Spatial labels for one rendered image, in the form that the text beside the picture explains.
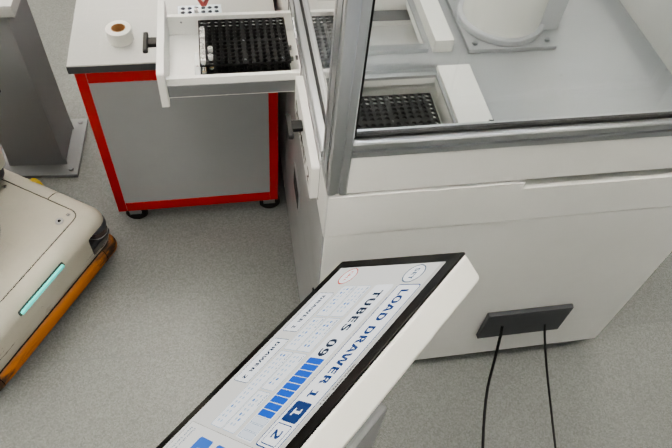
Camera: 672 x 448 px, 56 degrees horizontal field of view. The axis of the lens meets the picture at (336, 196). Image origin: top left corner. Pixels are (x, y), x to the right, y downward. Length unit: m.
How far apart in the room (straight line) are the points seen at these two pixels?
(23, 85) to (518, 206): 1.66
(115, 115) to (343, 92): 1.07
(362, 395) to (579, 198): 0.85
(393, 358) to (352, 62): 0.47
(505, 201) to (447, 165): 0.21
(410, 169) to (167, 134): 1.01
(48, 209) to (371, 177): 1.23
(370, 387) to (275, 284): 1.46
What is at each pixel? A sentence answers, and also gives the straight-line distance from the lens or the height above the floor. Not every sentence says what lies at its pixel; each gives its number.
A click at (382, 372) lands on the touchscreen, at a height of 1.19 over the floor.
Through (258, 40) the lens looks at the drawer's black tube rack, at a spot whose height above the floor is 0.90.
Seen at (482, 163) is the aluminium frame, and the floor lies 1.01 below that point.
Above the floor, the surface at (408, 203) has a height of 0.90.
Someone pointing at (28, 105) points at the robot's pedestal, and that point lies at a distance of 2.46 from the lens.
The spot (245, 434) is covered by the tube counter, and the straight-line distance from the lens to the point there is 0.87.
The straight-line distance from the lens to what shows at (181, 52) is 1.75.
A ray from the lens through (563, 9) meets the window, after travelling 1.11.
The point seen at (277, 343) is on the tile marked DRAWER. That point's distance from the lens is 1.03.
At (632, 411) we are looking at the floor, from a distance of 2.33.
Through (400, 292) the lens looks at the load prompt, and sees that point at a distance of 0.91.
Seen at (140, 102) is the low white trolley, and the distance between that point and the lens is 1.97.
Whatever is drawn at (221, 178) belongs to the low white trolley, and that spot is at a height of 0.23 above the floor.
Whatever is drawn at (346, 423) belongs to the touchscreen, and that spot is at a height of 1.18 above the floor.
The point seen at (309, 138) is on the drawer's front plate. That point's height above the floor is 0.93.
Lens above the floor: 1.93
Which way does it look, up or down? 52 degrees down
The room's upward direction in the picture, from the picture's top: 7 degrees clockwise
